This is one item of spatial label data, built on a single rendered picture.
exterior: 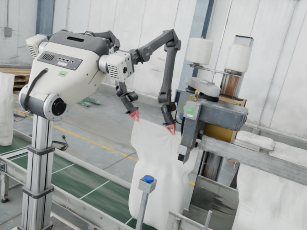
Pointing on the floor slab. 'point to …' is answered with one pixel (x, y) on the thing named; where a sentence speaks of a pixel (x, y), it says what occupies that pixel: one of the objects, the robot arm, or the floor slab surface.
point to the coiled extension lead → (61, 143)
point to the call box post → (142, 211)
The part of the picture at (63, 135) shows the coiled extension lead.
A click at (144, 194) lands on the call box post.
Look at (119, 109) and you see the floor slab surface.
